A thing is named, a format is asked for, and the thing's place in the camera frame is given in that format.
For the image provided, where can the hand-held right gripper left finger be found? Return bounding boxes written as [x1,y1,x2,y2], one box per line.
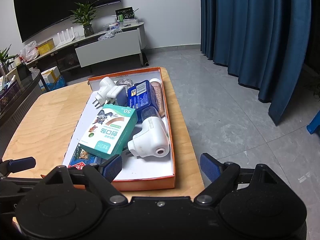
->
[41,154,125,205]

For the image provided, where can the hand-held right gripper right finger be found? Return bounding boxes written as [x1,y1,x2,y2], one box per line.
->
[194,153,282,205]

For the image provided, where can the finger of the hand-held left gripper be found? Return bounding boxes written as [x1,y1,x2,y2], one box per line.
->
[0,157,36,178]
[0,177,47,198]

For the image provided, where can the playing card box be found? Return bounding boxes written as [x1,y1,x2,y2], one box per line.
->
[68,144,103,171]

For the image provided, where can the orange cardboard box white inside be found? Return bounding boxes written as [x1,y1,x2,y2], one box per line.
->
[62,67,176,191]

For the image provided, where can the green bandage box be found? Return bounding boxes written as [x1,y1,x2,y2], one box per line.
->
[79,104,138,160]

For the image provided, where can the white vaporizer with clear bottle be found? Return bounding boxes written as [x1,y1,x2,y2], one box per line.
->
[127,106,171,160]

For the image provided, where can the white charger plug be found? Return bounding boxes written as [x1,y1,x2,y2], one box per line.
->
[106,85,128,106]

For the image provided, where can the blue tin box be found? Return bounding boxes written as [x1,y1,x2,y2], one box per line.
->
[127,80,160,116]

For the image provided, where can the white plug-in vaporizer green button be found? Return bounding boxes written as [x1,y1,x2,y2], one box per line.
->
[93,77,118,110]

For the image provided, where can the clear liquid bottle beige cap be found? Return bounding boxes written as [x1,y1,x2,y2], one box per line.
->
[115,78,133,88]

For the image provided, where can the rose gold tube white cap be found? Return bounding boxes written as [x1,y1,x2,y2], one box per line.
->
[149,78,166,118]

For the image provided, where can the black counter ribbed front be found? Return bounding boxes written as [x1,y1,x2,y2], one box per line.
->
[0,69,44,128]

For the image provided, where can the purple patterned box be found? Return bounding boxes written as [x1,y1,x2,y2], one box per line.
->
[0,80,22,113]

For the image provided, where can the group of medicine boxes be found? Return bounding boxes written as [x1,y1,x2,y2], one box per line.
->
[0,67,19,93]

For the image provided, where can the blue plastic packs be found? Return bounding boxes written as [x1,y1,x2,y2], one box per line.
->
[44,77,67,92]

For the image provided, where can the small black screen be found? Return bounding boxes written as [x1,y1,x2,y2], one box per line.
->
[16,62,32,81]

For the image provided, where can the white and yellow carton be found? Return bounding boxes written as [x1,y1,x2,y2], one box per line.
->
[41,66,62,84]

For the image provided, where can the green plant in steel cup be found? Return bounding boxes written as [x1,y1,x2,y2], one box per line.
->
[0,44,18,77]

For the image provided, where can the blue stool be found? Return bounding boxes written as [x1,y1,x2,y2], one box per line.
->
[307,116,320,136]

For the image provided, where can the white plastic bag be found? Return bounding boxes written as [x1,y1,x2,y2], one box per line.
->
[20,41,40,62]

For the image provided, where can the white tv cabinet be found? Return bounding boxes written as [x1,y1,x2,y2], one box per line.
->
[25,21,147,75]

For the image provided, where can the yellow cardboard box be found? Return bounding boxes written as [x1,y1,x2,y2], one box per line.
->
[37,38,55,55]

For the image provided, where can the clear plastic bag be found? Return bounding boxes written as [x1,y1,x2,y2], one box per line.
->
[98,31,118,41]

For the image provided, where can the white router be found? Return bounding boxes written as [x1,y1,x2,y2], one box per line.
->
[55,27,77,47]

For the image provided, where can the clear plastic organizer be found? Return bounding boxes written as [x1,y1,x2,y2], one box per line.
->
[102,17,139,32]

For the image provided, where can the blue curtain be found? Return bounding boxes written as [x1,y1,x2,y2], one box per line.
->
[199,0,312,125]

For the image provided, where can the green plant in glass vase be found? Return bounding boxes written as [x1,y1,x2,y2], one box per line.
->
[69,1,99,37]

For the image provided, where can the green and black box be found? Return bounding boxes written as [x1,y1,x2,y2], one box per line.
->
[115,6,135,22]

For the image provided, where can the black curved television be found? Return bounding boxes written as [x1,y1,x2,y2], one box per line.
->
[12,0,122,43]

